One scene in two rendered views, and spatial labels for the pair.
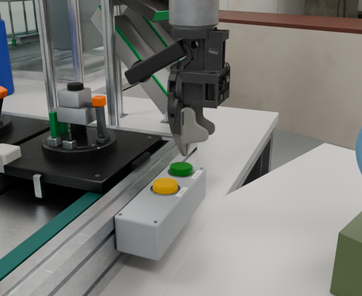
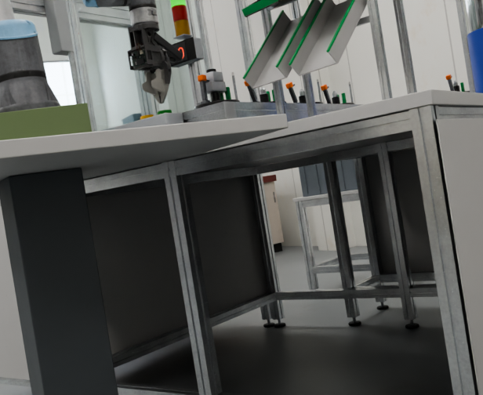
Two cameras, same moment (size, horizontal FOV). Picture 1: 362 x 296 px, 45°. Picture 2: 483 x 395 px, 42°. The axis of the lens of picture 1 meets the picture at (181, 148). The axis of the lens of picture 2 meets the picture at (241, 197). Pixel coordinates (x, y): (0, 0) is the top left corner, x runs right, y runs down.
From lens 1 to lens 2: 2.20 m
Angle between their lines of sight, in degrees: 105
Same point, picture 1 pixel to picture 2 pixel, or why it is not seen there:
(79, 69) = not seen: outside the picture
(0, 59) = not seen: outside the picture
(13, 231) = not seen: hidden behind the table
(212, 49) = (133, 38)
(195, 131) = (146, 85)
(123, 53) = (272, 44)
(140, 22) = (312, 12)
